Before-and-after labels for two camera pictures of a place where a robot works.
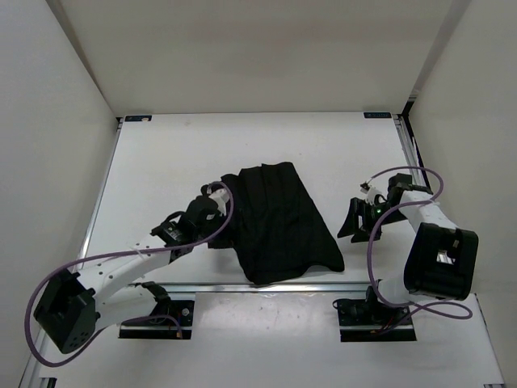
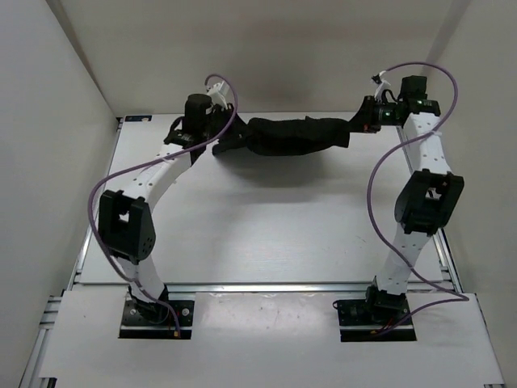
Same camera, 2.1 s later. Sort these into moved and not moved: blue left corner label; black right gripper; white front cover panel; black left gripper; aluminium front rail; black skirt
Moved: black left gripper; black right gripper; black skirt
Not moved: aluminium front rail; white front cover panel; blue left corner label
